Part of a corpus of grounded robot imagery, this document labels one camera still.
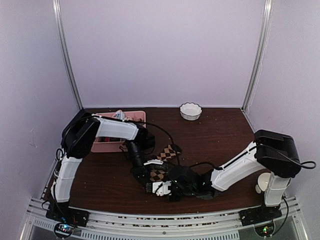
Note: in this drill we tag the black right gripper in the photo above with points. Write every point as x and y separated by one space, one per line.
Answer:
174 199

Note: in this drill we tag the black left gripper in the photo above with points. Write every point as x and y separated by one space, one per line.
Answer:
139 171

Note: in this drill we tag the brown argyle patterned sock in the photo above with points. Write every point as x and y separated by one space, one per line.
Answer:
167 155

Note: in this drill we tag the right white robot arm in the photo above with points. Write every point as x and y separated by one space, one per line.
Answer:
269 150

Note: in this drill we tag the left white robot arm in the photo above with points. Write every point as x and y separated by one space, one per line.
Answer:
120 131

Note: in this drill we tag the pink divided storage box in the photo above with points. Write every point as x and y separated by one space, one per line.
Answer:
109 144

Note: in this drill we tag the pink white rolled sock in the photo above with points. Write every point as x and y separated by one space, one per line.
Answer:
119 115

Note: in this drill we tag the white scalloped ceramic bowl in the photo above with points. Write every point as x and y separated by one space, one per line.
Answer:
190 111

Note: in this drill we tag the white paper cup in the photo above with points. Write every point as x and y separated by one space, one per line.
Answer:
262 182

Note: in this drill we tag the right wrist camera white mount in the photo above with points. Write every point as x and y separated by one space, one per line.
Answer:
159 188

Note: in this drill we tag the aluminium front rail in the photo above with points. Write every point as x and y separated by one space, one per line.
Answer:
218 225

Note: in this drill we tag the right aluminium corner post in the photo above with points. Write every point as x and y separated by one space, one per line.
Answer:
261 46

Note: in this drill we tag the aluminium corner post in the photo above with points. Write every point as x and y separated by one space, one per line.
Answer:
65 53
261 46

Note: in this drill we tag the left aluminium corner post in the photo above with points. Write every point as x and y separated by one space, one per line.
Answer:
65 53

